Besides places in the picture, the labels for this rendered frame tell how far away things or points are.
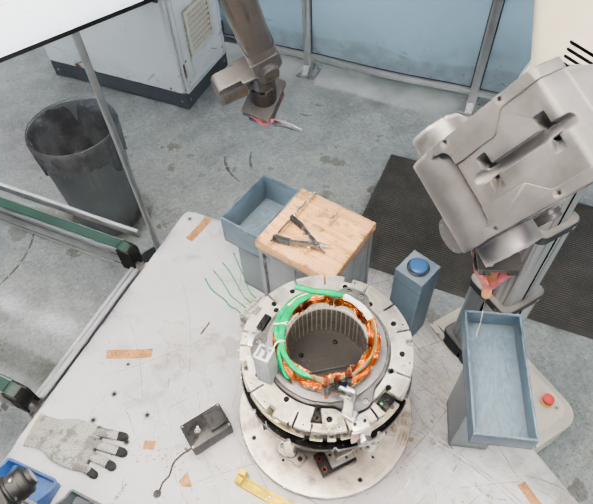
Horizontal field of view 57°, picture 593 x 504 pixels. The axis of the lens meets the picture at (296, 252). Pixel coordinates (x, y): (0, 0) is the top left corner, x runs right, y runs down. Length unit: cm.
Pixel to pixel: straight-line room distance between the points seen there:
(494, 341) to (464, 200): 77
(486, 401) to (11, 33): 136
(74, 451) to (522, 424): 93
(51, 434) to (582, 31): 127
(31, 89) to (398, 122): 226
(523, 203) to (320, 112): 289
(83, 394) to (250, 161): 182
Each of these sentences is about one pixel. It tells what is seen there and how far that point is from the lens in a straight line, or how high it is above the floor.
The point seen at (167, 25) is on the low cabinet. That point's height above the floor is 53.
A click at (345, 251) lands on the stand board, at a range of 117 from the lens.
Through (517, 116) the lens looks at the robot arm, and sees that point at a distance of 36.
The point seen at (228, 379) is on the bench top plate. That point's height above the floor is 78.
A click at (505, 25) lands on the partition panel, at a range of 306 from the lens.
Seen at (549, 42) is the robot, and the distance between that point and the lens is 92.
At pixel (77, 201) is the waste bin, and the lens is 257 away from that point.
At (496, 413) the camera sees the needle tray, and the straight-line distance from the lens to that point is 108.
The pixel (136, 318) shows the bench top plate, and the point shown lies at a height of 78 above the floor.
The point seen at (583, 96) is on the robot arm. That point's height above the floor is 179.
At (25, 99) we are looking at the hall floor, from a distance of 380.
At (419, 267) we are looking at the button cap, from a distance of 119.
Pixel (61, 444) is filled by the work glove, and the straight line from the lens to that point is 137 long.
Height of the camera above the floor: 199
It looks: 53 degrees down
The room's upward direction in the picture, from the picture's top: 3 degrees counter-clockwise
